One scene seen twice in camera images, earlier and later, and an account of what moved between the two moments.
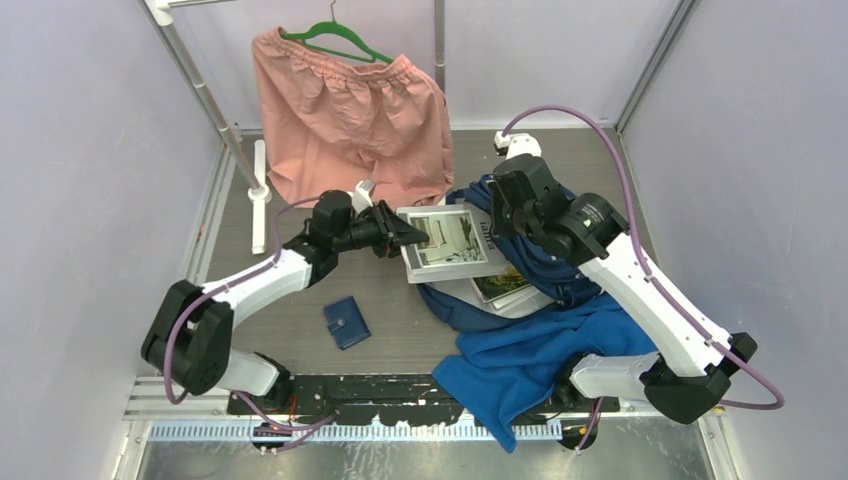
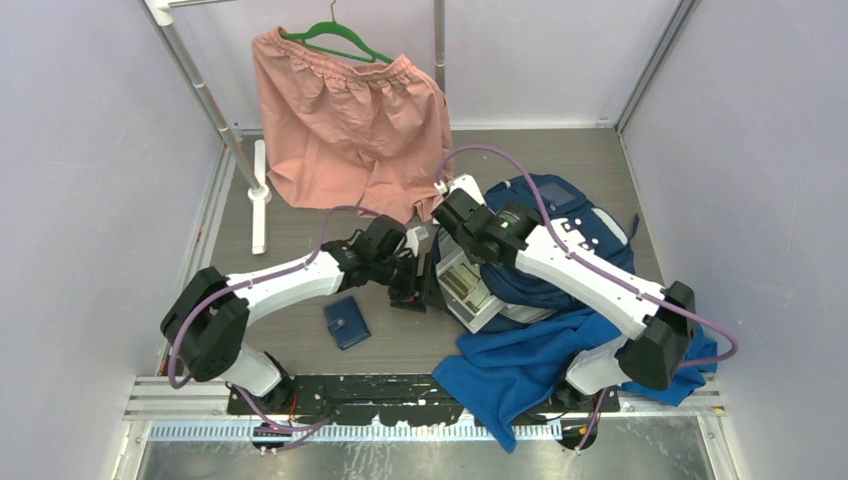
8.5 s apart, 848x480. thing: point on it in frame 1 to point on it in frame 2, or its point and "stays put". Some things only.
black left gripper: (401, 231) to (408, 296)
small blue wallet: (347, 322) stays put
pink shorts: (329, 123) stays put
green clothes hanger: (333, 24) stays put
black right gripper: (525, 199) to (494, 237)
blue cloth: (511, 373) stays put
